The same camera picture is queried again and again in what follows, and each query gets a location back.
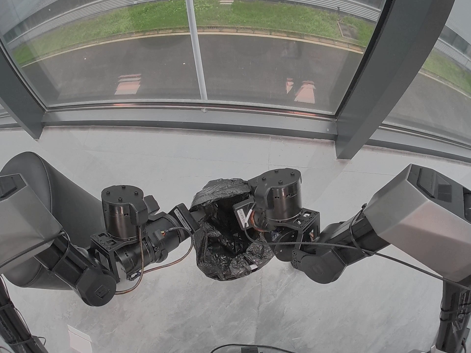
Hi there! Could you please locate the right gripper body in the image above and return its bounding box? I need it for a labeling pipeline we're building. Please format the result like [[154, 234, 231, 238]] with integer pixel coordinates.
[[233, 198, 277, 248]]

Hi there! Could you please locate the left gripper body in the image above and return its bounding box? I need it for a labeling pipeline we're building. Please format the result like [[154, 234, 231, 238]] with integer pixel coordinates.
[[115, 204, 202, 277]]

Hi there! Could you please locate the black plastic bag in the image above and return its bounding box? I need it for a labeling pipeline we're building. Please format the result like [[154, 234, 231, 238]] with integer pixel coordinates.
[[189, 178, 275, 281]]

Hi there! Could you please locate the window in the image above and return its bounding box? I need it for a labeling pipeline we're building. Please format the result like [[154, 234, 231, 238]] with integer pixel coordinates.
[[0, 0, 471, 160]]

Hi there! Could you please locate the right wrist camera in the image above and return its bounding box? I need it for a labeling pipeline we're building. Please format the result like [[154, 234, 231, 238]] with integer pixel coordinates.
[[249, 175, 274, 212]]

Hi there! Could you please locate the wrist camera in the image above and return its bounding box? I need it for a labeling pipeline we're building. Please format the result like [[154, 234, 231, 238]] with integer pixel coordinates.
[[249, 175, 274, 212], [131, 194, 161, 229]]

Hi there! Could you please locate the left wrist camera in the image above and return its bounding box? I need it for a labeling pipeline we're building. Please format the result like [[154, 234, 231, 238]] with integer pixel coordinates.
[[131, 194, 161, 229]]

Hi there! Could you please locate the black cable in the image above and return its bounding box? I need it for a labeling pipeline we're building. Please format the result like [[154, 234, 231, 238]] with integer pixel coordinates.
[[244, 228, 471, 291]]

